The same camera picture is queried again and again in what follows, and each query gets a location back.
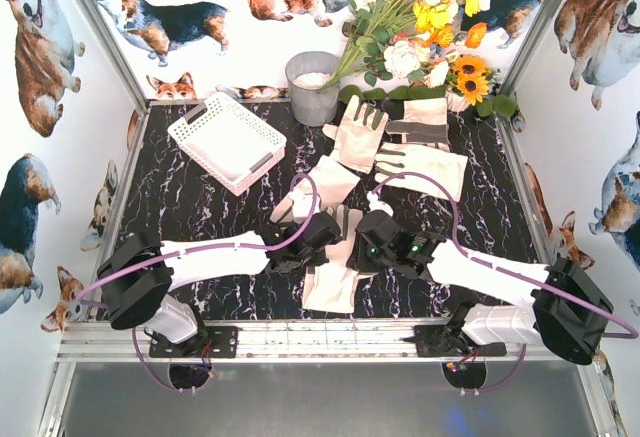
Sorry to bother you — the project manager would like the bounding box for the white glove long cuff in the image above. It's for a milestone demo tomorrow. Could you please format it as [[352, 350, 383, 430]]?
[[270, 156, 360, 224]]

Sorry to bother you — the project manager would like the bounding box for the black base bracket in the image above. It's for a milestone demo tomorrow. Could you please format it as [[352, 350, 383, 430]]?
[[149, 325, 239, 359], [401, 325, 470, 357]]

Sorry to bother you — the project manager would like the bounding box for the aluminium front rail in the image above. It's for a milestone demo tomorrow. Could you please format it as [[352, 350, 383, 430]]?
[[57, 319, 556, 364]]

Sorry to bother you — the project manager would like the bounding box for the white plastic storage basket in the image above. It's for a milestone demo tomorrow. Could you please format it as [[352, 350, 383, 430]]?
[[168, 92, 287, 196]]

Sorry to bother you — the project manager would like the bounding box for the white glove grey palm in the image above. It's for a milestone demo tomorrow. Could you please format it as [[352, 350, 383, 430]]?
[[301, 204, 370, 314]]

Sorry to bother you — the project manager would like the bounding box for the right black base bracket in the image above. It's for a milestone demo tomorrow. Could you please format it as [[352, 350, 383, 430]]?
[[401, 325, 470, 357]]

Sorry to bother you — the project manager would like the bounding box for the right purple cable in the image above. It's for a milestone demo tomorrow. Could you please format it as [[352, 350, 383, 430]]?
[[372, 171, 640, 392]]

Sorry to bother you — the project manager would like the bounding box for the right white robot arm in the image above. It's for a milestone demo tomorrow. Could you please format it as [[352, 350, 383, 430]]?
[[348, 210, 613, 365]]

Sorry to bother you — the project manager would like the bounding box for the artificial flower bouquet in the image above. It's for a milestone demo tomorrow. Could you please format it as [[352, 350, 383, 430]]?
[[322, 0, 517, 118]]

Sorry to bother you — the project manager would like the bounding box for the white glove back left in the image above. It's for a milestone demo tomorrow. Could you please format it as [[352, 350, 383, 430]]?
[[322, 95, 389, 174]]

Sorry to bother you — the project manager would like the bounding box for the white grey glove back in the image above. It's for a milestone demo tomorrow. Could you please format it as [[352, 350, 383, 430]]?
[[386, 98, 450, 152]]

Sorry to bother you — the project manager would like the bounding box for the left black base bracket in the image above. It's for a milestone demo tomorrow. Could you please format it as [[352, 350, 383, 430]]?
[[149, 325, 239, 359]]

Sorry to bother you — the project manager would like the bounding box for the grey metal bucket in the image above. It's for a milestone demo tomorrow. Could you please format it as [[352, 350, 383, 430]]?
[[285, 51, 340, 127]]

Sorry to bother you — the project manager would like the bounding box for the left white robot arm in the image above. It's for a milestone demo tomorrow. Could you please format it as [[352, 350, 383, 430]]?
[[98, 211, 342, 346]]

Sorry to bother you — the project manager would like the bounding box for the white glove back right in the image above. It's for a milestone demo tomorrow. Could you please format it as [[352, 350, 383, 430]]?
[[375, 142, 468, 202]]

